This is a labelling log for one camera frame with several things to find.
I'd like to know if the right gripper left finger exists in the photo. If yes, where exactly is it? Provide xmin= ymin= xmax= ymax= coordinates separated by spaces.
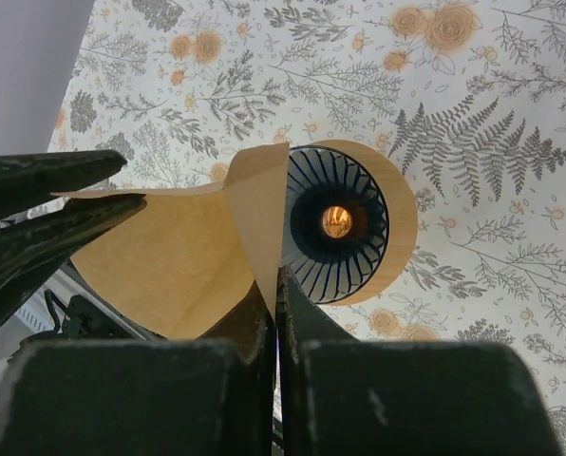
xmin=0 ymin=286 xmax=275 ymax=455

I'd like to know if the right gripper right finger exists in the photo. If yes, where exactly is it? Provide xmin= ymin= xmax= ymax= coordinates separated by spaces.
xmin=276 ymin=268 xmax=561 ymax=455

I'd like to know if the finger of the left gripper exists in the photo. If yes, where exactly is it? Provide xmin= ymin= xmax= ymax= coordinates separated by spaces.
xmin=0 ymin=150 xmax=127 ymax=220
xmin=0 ymin=194 xmax=147 ymax=327

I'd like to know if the orange glass dripper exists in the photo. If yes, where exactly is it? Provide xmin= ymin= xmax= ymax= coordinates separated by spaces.
xmin=320 ymin=205 xmax=353 ymax=239

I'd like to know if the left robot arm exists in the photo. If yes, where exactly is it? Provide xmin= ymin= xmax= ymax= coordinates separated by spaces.
xmin=0 ymin=149 xmax=147 ymax=347

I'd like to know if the floral table mat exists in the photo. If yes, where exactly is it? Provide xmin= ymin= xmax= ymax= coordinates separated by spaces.
xmin=49 ymin=1 xmax=566 ymax=453

